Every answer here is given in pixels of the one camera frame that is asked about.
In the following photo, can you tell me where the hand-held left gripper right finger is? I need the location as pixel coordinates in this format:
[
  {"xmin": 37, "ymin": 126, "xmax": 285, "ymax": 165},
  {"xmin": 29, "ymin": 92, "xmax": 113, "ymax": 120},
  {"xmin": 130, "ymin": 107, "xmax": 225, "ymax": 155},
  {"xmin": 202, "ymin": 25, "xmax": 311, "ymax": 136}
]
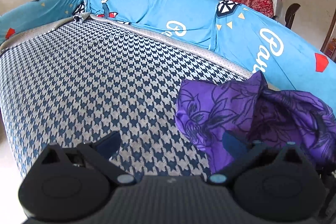
[{"xmin": 207, "ymin": 130, "xmax": 307, "ymax": 187}]

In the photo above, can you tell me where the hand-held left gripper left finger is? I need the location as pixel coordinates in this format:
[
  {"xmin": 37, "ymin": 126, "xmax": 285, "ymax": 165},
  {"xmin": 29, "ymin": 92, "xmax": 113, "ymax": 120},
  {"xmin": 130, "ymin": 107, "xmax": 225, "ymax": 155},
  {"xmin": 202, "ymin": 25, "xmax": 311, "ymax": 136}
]
[{"xmin": 39, "ymin": 131, "xmax": 137, "ymax": 187}]

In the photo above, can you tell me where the purple floral garment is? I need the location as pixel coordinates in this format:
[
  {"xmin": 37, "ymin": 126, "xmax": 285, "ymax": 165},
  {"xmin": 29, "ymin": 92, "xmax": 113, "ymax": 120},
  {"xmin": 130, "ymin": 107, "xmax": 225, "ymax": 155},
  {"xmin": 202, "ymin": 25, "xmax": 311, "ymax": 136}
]
[{"xmin": 175, "ymin": 70, "xmax": 336, "ymax": 175}]

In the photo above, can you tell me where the houndstooth sofa seat cover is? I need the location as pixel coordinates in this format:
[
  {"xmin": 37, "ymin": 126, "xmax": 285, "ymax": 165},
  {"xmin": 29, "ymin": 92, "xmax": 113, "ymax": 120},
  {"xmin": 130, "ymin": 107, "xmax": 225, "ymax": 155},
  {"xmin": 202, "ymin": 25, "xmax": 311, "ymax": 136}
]
[{"xmin": 0, "ymin": 17, "xmax": 256, "ymax": 189}]

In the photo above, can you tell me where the dark wooden chair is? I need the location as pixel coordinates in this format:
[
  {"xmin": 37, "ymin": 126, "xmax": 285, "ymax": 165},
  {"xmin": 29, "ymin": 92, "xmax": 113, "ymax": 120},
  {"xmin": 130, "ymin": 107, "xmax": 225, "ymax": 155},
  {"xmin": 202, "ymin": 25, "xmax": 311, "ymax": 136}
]
[{"xmin": 285, "ymin": 3, "xmax": 301, "ymax": 29}]

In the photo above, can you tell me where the blue printed sofa cover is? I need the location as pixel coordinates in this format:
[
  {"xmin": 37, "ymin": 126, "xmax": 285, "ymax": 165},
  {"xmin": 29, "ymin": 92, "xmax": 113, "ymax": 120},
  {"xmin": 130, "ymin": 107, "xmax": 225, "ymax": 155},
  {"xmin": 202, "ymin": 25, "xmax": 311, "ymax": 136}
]
[{"xmin": 0, "ymin": 0, "xmax": 336, "ymax": 102}]

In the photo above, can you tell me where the white tablecloth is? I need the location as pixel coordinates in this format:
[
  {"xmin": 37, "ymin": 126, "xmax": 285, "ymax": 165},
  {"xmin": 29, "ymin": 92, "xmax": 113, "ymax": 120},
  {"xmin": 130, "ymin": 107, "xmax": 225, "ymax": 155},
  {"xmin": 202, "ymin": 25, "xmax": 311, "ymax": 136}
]
[{"xmin": 271, "ymin": 0, "xmax": 286, "ymax": 23}]

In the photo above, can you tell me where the wooden door frame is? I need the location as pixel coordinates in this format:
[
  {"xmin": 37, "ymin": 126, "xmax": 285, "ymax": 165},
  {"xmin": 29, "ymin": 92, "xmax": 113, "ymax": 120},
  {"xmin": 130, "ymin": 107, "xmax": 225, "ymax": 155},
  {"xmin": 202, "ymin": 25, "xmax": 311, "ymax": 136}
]
[{"xmin": 320, "ymin": 3, "xmax": 336, "ymax": 57}]

